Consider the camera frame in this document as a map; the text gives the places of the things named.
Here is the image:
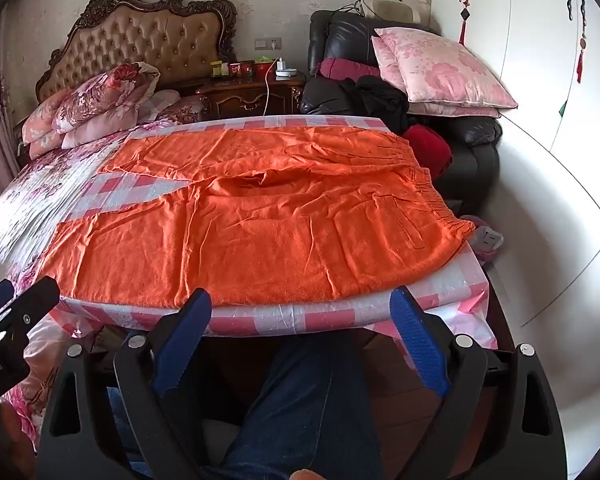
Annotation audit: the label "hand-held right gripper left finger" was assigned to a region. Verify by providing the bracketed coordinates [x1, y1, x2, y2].
[36, 287, 213, 480]

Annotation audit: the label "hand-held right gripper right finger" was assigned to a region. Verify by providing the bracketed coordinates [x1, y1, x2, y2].
[389, 285, 568, 480]

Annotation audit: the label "orange pants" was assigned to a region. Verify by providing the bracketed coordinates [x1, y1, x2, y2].
[39, 125, 477, 308]

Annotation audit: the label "pink slippers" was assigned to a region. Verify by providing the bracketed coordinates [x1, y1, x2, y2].
[459, 214, 504, 262]

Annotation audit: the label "person's leg in blue jeans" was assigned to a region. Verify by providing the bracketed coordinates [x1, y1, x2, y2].
[106, 329, 387, 480]

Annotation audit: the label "pink white checkered plastic sheet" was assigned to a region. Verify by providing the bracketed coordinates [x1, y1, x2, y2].
[50, 116, 498, 351]

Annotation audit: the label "folded pink floral quilt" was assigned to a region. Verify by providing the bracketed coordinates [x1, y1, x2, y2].
[22, 72, 112, 158]

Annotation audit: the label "red cloth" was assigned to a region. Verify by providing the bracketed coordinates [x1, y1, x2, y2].
[402, 124, 454, 179]

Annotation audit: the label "folded red floral quilt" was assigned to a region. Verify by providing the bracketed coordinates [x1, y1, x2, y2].
[52, 61, 161, 133]

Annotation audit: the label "floral bed pillow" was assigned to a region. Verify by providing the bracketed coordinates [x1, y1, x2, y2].
[140, 89, 212, 126]

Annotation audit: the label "black clothing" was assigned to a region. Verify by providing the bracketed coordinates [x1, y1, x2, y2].
[337, 75, 412, 134]

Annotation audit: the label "dark wooden nightstand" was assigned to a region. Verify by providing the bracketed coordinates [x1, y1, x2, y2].
[180, 72, 308, 121]

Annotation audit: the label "large pink floral pillow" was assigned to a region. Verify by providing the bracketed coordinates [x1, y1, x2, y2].
[375, 26, 519, 110]

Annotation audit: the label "tufted carved wooden headboard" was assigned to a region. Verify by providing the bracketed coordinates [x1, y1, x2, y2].
[34, 0, 238, 103]

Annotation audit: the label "white wardrobe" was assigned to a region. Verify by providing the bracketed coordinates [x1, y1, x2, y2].
[429, 0, 600, 328]

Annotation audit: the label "maroon cloth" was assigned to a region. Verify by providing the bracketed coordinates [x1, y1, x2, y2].
[316, 57, 382, 81]

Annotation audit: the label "black leather armchair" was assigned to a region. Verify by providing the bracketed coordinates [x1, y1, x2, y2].
[299, 9, 503, 187]

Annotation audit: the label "red tassel ornament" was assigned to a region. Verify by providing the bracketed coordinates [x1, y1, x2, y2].
[574, 0, 589, 84]
[457, 0, 474, 46]

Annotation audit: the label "beige headrest cushion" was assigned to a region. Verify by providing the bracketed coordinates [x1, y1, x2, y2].
[372, 0, 414, 24]

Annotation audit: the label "white charging cable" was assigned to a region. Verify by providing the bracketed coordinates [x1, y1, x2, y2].
[263, 56, 282, 117]

